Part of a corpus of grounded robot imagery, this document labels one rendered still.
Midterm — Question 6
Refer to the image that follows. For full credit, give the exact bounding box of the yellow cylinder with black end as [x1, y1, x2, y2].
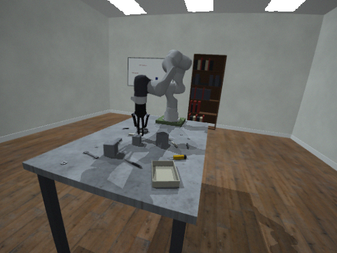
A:
[169, 155, 187, 160]

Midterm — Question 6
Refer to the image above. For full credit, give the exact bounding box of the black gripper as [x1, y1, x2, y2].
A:
[131, 103, 150, 136]

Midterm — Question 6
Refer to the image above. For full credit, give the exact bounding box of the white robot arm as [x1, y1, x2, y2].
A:
[130, 50, 192, 122]

